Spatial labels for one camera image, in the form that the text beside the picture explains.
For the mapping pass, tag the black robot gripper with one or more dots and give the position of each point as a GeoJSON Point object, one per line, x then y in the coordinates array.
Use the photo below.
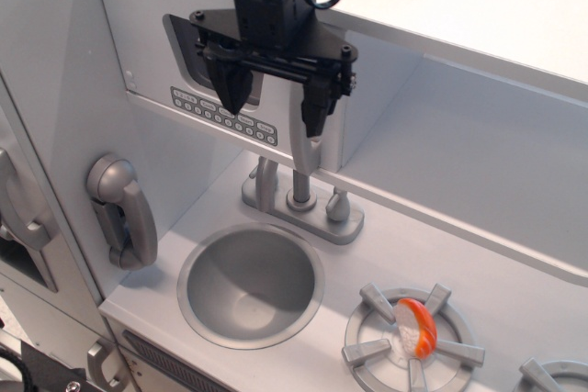
{"type": "Point", "coordinates": [283, 38]}

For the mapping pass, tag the grey toy microwave door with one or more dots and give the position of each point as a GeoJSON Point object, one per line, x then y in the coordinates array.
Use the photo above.
{"type": "Point", "coordinates": [154, 38]}

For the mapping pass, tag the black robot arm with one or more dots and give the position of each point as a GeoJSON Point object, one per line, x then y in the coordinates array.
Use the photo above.
{"type": "Point", "coordinates": [283, 38]}

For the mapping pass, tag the grey toy faucet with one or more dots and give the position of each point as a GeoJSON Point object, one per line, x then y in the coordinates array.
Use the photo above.
{"type": "Point", "coordinates": [291, 197]}

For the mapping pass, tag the round metal sink bowl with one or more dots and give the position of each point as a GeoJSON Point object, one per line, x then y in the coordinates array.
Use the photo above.
{"type": "Point", "coordinates": [250, 286]}

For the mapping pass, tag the grey stove burner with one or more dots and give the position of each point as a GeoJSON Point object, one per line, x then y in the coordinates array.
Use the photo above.
{"type": "Point", "coordinates": [374, 354]}
{"type": "Point", "coordinates": [559, 375]}

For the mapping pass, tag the salmon sushi toy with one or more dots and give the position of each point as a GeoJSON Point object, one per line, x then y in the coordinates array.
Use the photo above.
{"type": "Point", "coordinates": [417, 328]}

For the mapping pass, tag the black oven vent grille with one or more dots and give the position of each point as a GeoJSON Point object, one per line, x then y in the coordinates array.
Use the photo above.
{"type": "Point", "coordinates": [182, 373]}

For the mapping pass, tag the grey fridge door handle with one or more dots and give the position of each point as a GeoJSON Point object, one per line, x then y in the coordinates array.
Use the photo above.
{"type": "Point", "coordinates": [24, 209]}

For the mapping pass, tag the grey oven door handle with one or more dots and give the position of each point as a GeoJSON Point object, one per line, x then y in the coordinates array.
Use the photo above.
{"type": "Point", "coordinates": [104, 368]}

